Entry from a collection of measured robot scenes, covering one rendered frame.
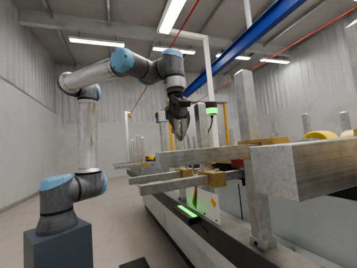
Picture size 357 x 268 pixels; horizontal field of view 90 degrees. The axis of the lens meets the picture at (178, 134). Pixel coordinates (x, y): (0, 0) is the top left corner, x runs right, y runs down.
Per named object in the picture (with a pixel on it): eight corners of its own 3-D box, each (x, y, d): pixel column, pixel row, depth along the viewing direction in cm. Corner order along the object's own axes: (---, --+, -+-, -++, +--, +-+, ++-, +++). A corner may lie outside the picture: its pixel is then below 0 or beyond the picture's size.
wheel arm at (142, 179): (129, 187, 77) (128, 177, 77) (128, 186, 80) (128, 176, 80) (214, 174, 93) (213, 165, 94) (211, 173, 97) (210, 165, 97)
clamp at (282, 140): (273, 161, 38) (271, 137, 38) (232, 159, 50) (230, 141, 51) (293, 158, 40) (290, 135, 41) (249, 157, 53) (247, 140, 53)
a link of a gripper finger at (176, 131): (176, 141, 76) (175, 120, 77) (181, 140, 70) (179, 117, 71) (169, 142, 75) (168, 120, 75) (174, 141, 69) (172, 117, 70)
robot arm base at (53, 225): (40, 240, 82) (40, 217, 83) (31, 230, 95) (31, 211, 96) (83, 224, 97) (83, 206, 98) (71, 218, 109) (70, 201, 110)
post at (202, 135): (210, 228, 66) (197, 101, 70) (205, 225, 69) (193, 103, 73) (218, 226, 67) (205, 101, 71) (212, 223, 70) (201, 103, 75)
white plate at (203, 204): (219, 226, 58) (216, 195, 59) (186, 206, 82) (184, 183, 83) (221, 226, 58) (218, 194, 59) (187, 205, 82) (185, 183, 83)
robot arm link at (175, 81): (188, 76, 73) (166, 74, 69) (189, 88, 72) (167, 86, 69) (180, 84, 81) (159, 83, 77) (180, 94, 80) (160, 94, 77)
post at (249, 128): (264, 257, 43) (241, 67, 47) (253, 250, 46) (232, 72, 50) (274, 253, 44) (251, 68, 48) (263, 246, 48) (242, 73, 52)
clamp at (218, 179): (214, 188, 60) (213, 173, 61) (196, 182, 73) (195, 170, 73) (228, 185, 62) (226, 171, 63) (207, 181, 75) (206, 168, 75)
